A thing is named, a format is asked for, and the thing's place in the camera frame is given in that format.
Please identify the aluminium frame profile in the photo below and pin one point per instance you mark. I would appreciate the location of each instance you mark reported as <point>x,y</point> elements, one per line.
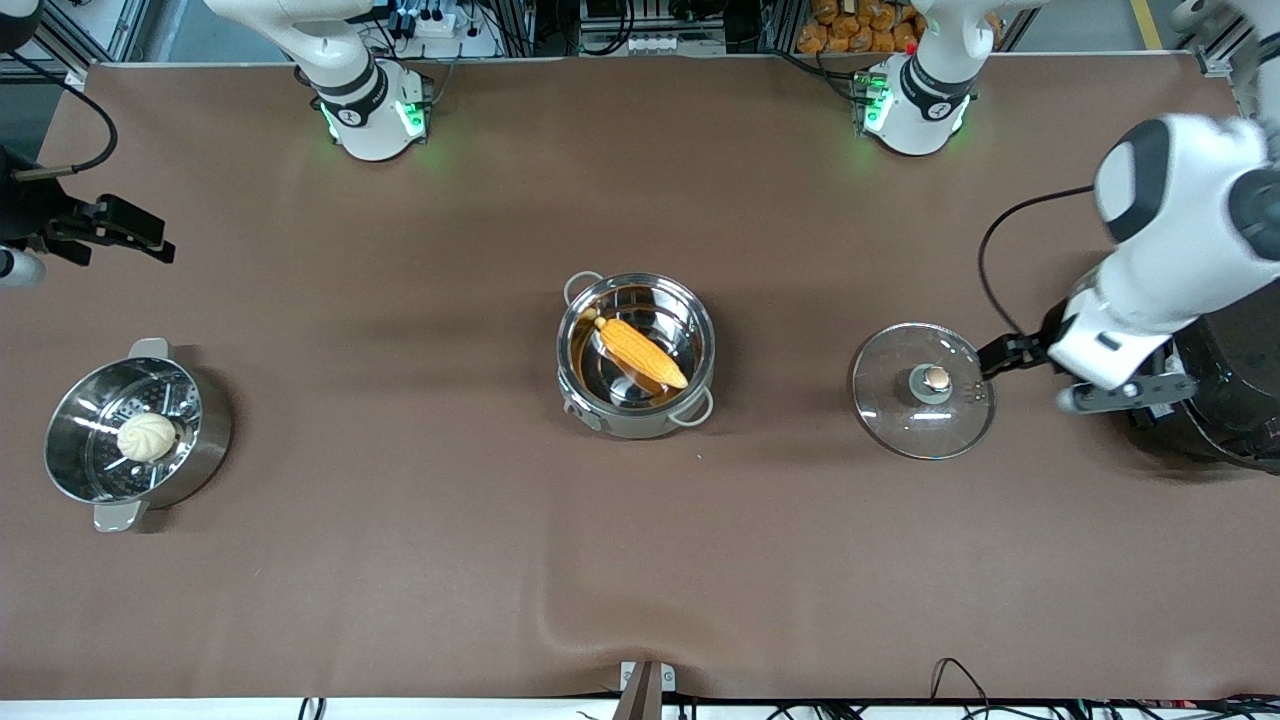
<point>1225,60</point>
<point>90,40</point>

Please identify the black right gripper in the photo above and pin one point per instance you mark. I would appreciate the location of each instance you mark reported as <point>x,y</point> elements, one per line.
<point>30,212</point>

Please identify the yellow corn cob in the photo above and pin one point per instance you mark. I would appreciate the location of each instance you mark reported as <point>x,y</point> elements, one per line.
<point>640,350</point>

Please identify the white power strip with plugs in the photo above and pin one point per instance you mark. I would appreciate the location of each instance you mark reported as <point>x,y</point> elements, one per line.
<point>440,25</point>

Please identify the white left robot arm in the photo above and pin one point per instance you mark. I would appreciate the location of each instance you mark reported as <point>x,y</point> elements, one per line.
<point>1180,200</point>

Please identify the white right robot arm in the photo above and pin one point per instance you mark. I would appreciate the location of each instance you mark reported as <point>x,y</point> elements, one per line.
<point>365,120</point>

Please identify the brown table mat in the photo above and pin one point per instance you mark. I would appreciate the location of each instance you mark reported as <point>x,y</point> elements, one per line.
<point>800,520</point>

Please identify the white steamed bun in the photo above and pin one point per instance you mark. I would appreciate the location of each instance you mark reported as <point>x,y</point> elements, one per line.
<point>147,438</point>

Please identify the black rice cooker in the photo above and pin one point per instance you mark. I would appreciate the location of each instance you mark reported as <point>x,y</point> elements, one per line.
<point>1230,420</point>

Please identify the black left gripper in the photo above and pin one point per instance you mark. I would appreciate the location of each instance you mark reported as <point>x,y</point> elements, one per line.
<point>1032,345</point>

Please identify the metal clamp bracket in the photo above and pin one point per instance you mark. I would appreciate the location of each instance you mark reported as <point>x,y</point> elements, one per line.
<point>647,685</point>

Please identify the glass pot lid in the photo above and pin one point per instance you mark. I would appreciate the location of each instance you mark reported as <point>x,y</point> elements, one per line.
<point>900,420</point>

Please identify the bag of orange bread rolls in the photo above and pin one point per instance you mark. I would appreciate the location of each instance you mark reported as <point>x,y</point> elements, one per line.
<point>860,25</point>

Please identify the steel steamer pot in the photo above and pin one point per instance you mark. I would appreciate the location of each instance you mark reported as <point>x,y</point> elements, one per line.
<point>70,450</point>

